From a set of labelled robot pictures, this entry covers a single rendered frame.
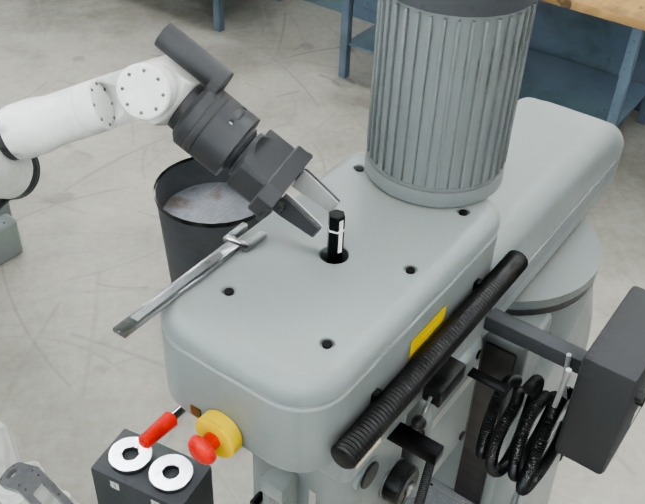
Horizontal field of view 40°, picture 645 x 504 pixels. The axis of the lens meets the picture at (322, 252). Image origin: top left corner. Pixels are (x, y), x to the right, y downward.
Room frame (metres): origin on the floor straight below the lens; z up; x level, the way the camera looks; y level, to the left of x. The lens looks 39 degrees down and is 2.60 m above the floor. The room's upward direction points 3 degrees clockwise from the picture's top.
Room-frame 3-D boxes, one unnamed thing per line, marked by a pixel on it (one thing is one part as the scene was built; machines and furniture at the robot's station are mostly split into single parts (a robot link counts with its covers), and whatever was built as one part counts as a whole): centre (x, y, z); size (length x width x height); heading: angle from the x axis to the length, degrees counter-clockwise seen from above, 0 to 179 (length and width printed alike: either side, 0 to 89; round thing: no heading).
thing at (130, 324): (0.81, 0.16, 1.89); 0.24 x 0.04 x 0.01; 146
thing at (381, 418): (0.81, -0.16, 1.79); 0.45 x 0.04 x 0.04; 146
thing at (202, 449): (0.66, 0.13, 1.76); 0.04 x 0.03 x 0.04; 56
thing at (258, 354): (0.88, -0.02, 1.81); 0.47 x 0.26 x 0.16; 146
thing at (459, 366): (0.85, -0.16, 1.66); 0.12 x 0.04 x 0.04; 146
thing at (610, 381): (0.93, -0.46, 1.62); 0.20 x 0.09 x 0.21; 146
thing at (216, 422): (0.68, 0.11, 1.76); 0.06 x 0.02 x 0.06; 56
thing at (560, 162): (1.28, -0.30, 1.66); 0.80 x 0.23 x 0.20; 146
